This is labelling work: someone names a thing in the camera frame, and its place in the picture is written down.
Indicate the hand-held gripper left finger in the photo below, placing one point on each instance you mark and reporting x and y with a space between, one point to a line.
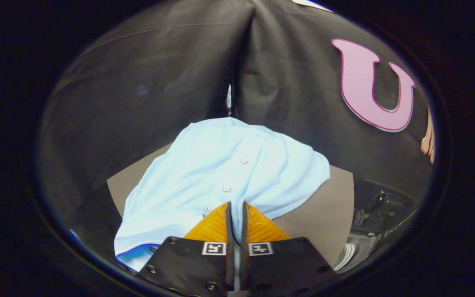
188 264

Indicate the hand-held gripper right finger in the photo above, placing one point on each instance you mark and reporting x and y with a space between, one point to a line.
283 264

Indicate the grey washing machine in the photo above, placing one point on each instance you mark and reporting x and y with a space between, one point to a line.
355 253

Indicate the light blue shirt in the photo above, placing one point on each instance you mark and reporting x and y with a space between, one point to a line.
204 173

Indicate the dark and beige cabinet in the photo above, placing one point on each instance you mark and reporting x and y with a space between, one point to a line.
324 214

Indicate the black backdrop cloth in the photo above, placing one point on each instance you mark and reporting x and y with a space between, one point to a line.
159 82

